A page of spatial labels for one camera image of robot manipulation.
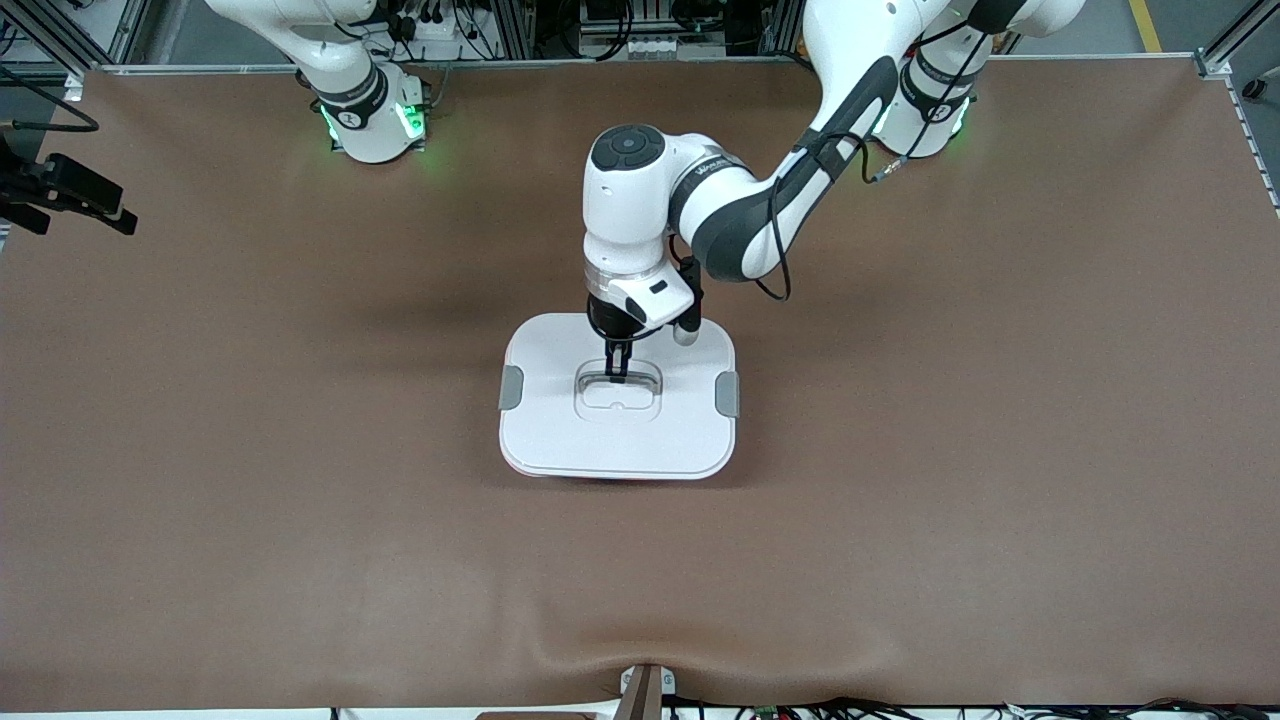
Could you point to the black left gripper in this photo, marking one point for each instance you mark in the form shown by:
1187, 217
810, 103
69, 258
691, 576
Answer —
605, 322

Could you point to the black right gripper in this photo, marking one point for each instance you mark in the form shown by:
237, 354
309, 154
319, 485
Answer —
28, 186

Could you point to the white box lid grey clips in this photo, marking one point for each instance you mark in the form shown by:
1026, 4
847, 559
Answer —
560, 430

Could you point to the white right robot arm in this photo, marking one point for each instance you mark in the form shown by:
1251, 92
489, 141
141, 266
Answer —
370, 115

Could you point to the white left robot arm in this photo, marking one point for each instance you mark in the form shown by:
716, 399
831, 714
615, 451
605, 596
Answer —
625, 215

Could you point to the grey control box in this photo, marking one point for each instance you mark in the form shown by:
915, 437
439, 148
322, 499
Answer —
650, 45

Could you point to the brown table mat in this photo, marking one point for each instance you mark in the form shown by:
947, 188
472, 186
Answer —
900, 550

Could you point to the white power strip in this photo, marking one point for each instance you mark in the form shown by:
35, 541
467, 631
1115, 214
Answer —
440, 30

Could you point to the black caster wheel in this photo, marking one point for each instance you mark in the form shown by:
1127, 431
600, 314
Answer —
1252, 88

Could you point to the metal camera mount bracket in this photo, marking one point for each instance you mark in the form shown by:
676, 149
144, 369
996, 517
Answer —
645, 695

